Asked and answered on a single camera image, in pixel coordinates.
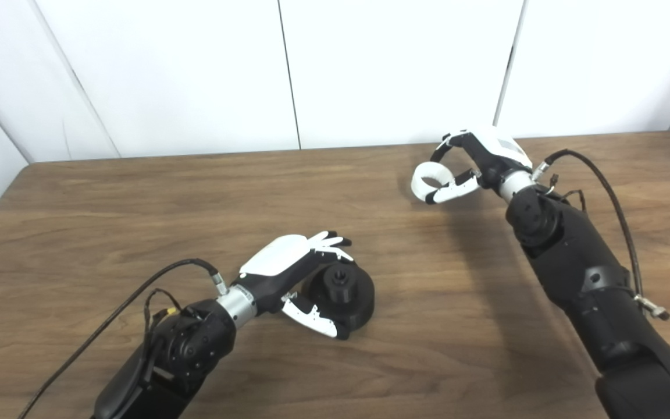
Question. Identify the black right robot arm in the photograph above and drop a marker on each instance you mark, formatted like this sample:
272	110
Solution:
579	256

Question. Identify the round black plastic part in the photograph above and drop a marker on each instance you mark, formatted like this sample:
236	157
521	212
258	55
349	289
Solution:
358	297

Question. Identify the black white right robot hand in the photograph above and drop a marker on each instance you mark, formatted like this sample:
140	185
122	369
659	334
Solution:
498	157

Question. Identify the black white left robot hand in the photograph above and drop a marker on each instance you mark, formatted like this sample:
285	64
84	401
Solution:
277	259

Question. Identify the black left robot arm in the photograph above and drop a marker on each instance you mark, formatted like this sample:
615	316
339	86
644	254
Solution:
189	343

